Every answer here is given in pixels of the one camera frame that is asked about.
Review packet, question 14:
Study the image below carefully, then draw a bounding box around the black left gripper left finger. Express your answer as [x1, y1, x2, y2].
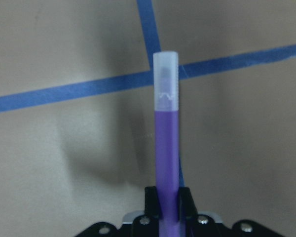
[144, 186, 162, 219]

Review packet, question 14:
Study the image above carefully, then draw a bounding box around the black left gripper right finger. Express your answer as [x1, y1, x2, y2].
[178, 187, 197, 220]

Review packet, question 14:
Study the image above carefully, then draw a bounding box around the purple highlighter pen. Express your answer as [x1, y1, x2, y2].
[153, 51, 180, 237]

